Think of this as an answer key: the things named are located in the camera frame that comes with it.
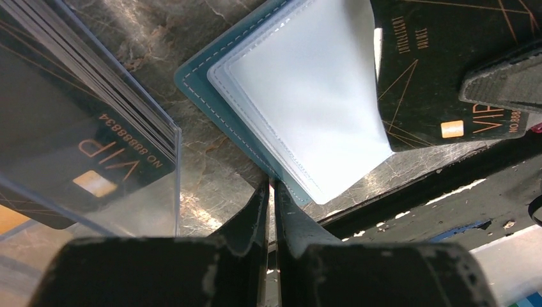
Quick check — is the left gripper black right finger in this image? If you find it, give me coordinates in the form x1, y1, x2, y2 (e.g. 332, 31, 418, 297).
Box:
274, 182, 497, 306

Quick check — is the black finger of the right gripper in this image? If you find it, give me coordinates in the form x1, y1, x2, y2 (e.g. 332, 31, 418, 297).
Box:
458, 40, 541, 114

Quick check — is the light blue card holder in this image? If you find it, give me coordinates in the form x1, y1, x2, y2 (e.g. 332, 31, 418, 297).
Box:
174, 1, 392, 205

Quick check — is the black VIP credit card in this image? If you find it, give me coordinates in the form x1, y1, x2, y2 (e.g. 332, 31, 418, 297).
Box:
371, 1, 541, 152

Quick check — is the clear box with gold cards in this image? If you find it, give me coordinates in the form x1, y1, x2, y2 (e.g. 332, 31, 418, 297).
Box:
1, 1, 182, 237

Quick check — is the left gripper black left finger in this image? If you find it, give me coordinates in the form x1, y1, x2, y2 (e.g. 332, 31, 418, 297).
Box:
29, 181, 270, 306

